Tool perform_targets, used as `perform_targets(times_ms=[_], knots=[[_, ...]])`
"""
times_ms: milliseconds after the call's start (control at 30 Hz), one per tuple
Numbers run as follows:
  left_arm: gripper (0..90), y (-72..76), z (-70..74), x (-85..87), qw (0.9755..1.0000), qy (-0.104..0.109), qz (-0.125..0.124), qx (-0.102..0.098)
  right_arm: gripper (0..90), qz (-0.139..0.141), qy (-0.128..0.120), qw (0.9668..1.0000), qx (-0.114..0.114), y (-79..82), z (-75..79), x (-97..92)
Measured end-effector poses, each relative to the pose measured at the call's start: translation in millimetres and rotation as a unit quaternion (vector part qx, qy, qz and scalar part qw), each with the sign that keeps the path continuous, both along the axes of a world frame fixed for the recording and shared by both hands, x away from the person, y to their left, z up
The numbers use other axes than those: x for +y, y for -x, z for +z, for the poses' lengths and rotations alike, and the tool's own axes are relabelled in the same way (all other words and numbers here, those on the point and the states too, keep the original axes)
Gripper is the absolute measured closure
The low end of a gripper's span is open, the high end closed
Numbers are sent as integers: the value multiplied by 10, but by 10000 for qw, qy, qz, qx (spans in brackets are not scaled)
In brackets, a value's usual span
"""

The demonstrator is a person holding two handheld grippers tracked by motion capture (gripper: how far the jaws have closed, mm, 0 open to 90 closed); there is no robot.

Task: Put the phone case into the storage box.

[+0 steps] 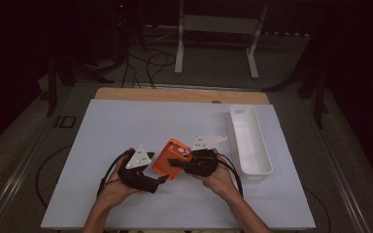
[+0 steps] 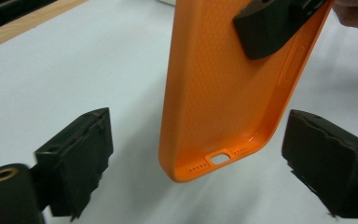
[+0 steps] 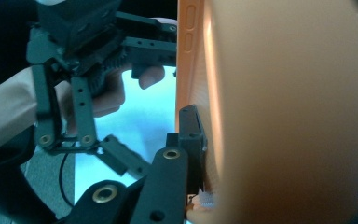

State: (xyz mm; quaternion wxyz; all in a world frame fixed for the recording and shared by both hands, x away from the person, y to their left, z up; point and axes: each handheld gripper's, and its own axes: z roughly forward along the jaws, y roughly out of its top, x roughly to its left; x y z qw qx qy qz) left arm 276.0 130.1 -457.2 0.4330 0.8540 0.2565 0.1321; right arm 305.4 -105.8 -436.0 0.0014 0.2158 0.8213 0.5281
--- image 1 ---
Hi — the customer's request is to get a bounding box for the orange phone case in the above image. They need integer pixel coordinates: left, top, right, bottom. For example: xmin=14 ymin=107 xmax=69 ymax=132
xmin=152 ymin=138 xmax=195 ymax=182

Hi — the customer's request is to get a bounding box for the person's right hand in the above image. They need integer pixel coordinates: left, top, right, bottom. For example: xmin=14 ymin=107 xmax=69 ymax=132
xmin=196 ymin=149 xmax=241 ymax=199

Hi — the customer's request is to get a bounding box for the person's left hand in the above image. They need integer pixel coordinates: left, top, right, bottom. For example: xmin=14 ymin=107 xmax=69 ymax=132
xmin=105 ymin=148 xmax=143 ymax=208

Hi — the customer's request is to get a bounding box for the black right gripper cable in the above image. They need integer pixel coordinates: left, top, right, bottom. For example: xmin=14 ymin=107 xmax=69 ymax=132
xmin=215 ymin=152 xmax=245 ymax=198

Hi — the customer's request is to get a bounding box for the white metal stand frame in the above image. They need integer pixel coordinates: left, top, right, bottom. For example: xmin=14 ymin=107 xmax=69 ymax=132
xmin=174 ymin=0 xmax=270 ymax=81

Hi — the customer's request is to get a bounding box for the long white plastic bin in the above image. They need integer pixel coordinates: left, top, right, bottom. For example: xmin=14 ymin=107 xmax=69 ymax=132
xmin=226 ymin=104 xmax=274 ymax=184

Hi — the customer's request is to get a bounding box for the thin black floor cable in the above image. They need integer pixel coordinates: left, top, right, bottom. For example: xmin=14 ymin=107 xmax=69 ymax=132
xmin=303 ymin=186 xmax=332 ymax=233

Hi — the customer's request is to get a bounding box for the black tripod stand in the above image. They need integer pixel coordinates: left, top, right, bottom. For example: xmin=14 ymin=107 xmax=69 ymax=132
xmin=261 ymin=32 xmax=332 ymax=130
xmin=46 ymin=56 xmax=115 ymax=117

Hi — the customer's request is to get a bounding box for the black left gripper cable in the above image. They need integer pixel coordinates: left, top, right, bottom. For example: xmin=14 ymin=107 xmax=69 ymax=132
xmin=96 ymin=150 xmax=134 ymax=199

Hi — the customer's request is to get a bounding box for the dark equipment with red light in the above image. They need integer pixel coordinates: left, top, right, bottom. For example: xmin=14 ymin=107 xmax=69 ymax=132
xmin=110 ymin=0 xmax=144 ymax=50

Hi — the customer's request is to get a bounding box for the black floor cables bundle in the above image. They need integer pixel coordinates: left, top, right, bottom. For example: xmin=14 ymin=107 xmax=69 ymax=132
xmin=120 ymin=51 xmax=178 ymax=90

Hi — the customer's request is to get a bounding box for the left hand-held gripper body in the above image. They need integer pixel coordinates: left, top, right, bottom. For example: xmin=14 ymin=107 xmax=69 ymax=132
xmin=118 ymin=144 xmax=160 ymax=194

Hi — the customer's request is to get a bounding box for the metal floor rail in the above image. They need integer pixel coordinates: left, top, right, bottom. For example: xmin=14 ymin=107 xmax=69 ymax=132
xmin=302 ymin=96 xmax=372 ymax=233
xmin=0 ymin=88 xmax=79 ymax=233

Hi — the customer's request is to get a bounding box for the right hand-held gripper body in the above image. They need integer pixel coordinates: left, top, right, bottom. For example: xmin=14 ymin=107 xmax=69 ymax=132
xmin=183 ymin=135 xmax=228 ymax=178

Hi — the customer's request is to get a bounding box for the black looped floor cable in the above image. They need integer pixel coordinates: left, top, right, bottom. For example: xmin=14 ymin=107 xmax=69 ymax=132
xmin=35 ymin=144 xmax=74 ymax=210

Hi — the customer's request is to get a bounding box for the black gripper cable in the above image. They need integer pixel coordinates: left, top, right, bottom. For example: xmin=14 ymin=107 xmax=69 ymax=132
xmin=96 ymin=150 xmax=134 ymax=199
xmin=215 ymin=152 xmax=245 ymax=198

